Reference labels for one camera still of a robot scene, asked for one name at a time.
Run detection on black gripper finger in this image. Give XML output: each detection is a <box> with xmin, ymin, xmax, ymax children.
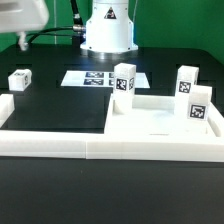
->
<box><xmin>17</xmin><ymin>31</ymin><xmax>28</xmax><ymax>51</ymax></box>

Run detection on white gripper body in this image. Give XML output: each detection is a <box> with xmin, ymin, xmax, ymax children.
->
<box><xmin>0</xmin><ymin>0</ymin><xmax>49</xmax><ymax>33</ymax></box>

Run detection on white square table top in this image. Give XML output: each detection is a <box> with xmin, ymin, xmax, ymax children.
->
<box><xmin>104</xmin><ymin>95</ymin><xmax>224</xmax><ymax>137</ymax></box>

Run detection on white sheet with AprilTags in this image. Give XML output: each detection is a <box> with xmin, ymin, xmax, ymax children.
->
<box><xmin>61</xmin><ymin>70</ymin><xmax>151</xmax><ymax>89</ymax></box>

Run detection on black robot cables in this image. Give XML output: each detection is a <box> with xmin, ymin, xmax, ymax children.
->
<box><xmin>17</xmin><ymin>0</ymin><xmax>88</xmax><ymax>45</ymax></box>

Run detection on white U-shaped fence wall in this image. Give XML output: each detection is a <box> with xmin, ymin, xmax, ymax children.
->
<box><xmin>0</xmin><ymin>93</ymin><xmax>224</xmax><ymax>163</ymax></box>

